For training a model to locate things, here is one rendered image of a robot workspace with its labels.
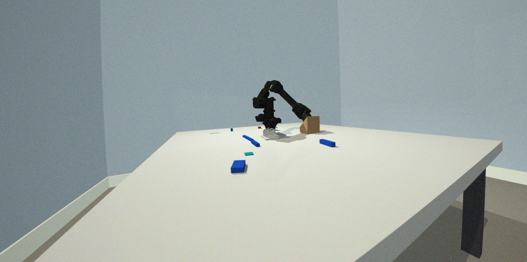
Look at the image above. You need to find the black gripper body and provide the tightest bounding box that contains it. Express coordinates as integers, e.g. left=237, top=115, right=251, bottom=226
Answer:
left=260, top=108, right=281, bottom=124

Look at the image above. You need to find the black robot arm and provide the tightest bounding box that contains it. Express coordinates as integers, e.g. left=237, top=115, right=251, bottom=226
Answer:
left=252, top=80, right=311, bottom=122

